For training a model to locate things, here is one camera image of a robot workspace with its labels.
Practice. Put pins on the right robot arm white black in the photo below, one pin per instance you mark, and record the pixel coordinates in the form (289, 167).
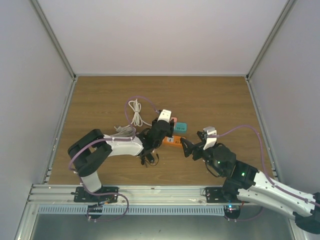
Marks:
(246, 183)

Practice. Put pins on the teal power strip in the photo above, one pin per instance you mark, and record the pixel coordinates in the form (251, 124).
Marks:
(180, 127)

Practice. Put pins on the orange power strip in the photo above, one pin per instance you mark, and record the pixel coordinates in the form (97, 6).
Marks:
(175, 140)

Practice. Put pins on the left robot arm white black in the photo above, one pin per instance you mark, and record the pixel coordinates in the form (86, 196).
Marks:
(88, 153)

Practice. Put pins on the aluminium frame post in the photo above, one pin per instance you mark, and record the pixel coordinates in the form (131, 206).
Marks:
(50, 32)
(289, 4)

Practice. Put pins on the black adapter with cable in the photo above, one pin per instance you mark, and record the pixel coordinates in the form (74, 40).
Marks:
(151, 159)

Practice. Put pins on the pink plug adapter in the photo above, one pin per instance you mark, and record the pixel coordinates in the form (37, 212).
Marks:
(174, 119)

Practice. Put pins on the left aluminium frame post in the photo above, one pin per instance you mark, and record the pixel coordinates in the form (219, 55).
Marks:
(50, 32)

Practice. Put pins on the slotted grey cable duct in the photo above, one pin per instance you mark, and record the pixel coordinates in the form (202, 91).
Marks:
(188, 210)

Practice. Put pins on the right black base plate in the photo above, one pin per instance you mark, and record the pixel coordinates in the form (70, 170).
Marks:
(214, 195)

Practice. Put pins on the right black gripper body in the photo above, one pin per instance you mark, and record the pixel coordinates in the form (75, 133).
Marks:
(197, 148)

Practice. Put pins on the right aluminium frame post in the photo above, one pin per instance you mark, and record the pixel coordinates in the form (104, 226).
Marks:
(289, 4)

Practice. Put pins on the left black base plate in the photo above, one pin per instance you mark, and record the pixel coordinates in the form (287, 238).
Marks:
(80, 195)

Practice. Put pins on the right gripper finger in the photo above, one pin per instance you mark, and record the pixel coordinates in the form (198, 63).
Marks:
(187, 146)
(202, 135)

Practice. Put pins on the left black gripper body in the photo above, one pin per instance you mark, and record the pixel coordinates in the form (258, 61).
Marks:
(170, 133)

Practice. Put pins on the aluminium front rail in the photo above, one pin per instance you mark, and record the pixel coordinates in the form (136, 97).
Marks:
(157, 195)

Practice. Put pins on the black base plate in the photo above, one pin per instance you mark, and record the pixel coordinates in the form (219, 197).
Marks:
(214, 195)
(80, 195)

